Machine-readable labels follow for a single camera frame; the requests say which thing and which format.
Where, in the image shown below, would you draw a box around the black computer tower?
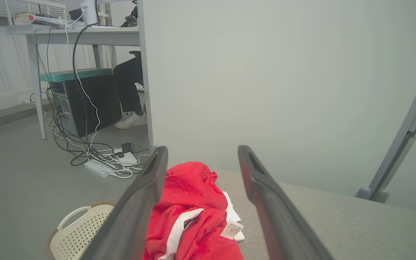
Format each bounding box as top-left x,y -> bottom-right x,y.
50,74 -> 122,138

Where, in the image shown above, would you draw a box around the white power strip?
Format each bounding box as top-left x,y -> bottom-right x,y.
84,148 -> 139,178

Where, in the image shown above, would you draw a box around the white desk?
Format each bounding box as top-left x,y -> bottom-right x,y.
6,24 -> 140,140

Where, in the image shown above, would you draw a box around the red shorts white stripe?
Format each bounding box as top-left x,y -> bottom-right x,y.
154,162 -> 229,221

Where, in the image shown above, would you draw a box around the white monitor stand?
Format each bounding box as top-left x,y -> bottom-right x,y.
81,0 -> 99,25

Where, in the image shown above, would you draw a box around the red white basketball jersey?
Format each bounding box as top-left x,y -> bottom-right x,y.
142,191 -> 245,260

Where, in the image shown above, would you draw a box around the white flat book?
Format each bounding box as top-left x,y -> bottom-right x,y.
31,14 -> 68,26

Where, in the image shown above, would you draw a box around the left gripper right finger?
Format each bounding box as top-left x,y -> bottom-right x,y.
238,145 -> 334,260

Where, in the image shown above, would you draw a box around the grey partition post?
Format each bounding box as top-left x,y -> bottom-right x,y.
355,47 -> 416,201
371,51 -> 416,203

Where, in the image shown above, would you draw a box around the grey partition end leg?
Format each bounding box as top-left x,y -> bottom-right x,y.
137,0 -> 158,153

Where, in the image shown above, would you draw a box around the thin black cable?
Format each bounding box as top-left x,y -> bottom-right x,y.
34,26 -> 59,127

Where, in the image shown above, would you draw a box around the seated person black trousers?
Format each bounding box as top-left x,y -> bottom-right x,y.
113,4 -> 146,117

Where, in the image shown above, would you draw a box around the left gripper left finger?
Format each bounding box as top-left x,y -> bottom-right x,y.
80,146 -> 168,260

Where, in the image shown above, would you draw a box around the white cable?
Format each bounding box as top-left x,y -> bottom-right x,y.
65,14 -> 102,156

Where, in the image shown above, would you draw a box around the white sneaker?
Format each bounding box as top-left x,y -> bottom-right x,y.
114,111 -> 148,130

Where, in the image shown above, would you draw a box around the book with red mark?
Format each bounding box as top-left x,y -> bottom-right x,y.
14,13 -> 36,25

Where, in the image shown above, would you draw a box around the tangled floor cables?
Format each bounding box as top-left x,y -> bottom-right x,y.
47,108 -> 151,180

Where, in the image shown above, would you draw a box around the teal flat box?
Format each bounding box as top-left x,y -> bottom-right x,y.
39,68 -> 113,83

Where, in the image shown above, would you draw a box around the cream perforated laundry basket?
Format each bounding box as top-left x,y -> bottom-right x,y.
47,202 -> 116,260

